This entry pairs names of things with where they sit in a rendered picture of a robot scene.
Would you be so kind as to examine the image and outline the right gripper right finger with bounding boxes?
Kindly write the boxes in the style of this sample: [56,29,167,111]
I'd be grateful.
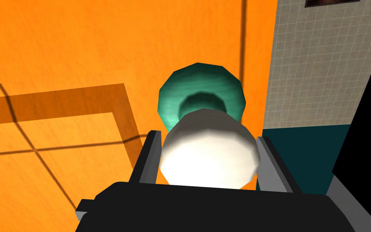
[256,136,302,194]

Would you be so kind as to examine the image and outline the dark framed wall picture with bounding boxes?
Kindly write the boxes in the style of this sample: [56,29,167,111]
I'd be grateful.
[304,0,361,8]

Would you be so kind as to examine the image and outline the white and green door knob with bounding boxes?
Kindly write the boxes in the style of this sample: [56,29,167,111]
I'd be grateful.
[157,62,262,190]

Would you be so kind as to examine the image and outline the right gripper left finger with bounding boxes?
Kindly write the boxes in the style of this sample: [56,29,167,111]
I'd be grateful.
[129,130,162,185]

